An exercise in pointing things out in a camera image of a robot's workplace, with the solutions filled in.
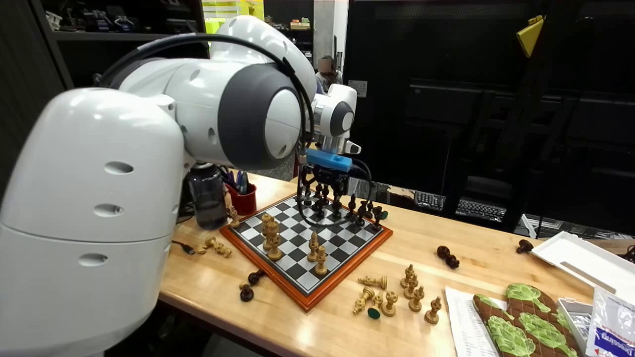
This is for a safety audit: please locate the dark chess piece far right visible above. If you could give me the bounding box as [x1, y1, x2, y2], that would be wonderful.
[516, 239, 534, 253]

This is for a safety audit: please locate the light chess piece on board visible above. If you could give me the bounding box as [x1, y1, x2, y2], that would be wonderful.
[260, 213, 282, 261]

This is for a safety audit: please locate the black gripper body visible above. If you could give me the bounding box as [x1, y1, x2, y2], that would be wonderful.
[300, 166, 349, 195]

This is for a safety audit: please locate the dark brown chess piece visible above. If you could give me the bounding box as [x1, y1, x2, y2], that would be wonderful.
[332, 189, 342, 221]

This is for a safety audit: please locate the wooden framed chess board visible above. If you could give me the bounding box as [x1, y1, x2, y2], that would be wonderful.
[220, 195, 393, 310]

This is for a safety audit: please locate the red pen cup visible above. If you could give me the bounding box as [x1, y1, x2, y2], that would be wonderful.
[228, 183, 256, 215]

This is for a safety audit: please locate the dark piece lying front left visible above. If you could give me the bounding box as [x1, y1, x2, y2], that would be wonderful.
[248, 269, 266, 285]

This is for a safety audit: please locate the green brown decorated board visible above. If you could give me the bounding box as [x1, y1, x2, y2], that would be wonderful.
[472, 283, 582, 357]

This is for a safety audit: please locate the light chess piece board front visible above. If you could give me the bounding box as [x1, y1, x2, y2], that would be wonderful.
[308, 233, 328, 275]

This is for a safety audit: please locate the white cloth mat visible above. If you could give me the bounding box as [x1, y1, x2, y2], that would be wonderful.
[445, 287, 500, 357]

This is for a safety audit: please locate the dark pawn front left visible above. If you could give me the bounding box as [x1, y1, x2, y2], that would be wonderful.
[240, 283, 254, 300]

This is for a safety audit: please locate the yellow triangular tag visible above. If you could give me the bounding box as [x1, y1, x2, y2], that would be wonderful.
[516, 15, 544, 57]

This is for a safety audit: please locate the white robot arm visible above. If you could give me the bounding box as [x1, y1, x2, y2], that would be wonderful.
[0, 15, 357, 357]

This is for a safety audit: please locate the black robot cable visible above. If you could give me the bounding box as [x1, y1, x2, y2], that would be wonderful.
[95, 31, 377, 229]

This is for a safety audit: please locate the light chess piece right end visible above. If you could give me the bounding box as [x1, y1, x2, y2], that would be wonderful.
[425, 297, 443, 324]

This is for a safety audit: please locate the dark glass jar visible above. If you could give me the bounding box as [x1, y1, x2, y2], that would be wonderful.
[189, 162, 226, 229]

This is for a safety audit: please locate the light chess pieces cluster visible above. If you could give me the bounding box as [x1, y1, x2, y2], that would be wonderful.
[351, 263, 425, 318]

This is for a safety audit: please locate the light pieces lying left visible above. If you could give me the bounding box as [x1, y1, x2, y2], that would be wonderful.
[195, 235, 232, 257]

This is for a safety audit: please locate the person in grey shirt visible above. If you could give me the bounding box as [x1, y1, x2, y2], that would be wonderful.
[316, 55, 342, 92]

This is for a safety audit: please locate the white plastic bag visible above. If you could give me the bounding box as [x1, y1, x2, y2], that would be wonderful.
[586, 289, 635, 357]

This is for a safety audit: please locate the white tray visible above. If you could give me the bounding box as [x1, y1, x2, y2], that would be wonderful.
[532, 231, 635, 299]

